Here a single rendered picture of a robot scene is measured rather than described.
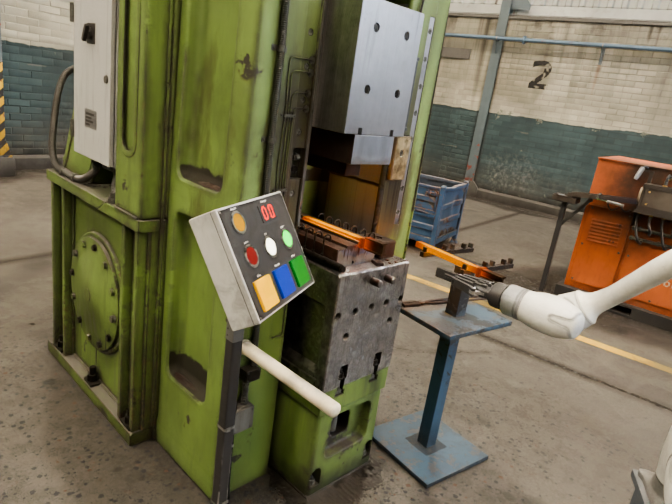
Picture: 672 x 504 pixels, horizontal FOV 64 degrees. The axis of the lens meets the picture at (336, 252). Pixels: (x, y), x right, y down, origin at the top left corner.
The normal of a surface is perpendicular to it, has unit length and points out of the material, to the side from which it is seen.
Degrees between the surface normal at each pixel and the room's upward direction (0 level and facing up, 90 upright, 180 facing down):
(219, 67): 89
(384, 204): 90
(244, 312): 90
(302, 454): 90
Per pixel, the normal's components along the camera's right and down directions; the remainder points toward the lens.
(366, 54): 0.70, 0.30
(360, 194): -0.70, 0.11
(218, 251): -0.34, 0.23
